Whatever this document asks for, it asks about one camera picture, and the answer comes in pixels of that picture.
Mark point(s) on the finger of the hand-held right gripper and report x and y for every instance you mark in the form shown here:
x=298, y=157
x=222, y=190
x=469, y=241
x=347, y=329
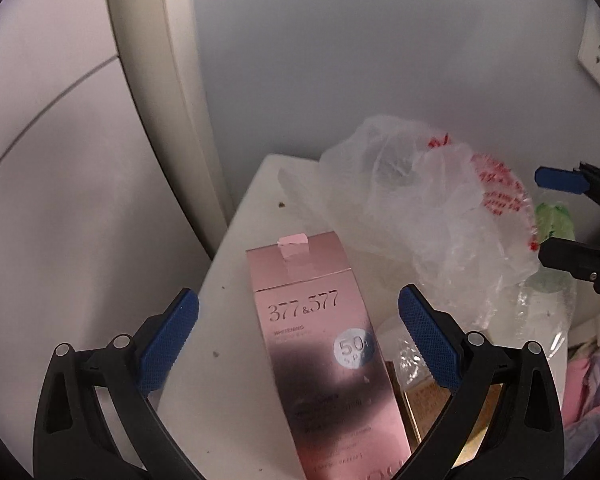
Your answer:
x=560, y=179
x=570, y=256

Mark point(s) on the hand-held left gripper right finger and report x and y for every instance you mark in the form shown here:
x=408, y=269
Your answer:
x=427, y=335

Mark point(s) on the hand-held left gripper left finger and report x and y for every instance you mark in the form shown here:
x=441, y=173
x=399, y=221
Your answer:
x=170, y=340

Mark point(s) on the clear bottle with green label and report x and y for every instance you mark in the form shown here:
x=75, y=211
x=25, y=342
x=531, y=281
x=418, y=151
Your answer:
x=552, y=220

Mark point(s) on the gold cardboard box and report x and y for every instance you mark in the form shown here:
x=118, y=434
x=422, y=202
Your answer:
x=430, y=410

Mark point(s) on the pink cosmetics box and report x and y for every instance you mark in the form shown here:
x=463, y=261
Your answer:
x=315, y=340

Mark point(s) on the clear red-printed plastic bag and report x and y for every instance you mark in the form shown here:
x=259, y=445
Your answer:
x=405, y=200

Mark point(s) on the small white table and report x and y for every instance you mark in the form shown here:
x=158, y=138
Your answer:
x=230, y=310

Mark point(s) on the pink cloth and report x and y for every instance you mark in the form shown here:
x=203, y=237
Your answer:
x=587, y=390

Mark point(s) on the beige wall pipe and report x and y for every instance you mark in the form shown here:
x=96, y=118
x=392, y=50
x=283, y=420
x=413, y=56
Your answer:
x=155, y=60

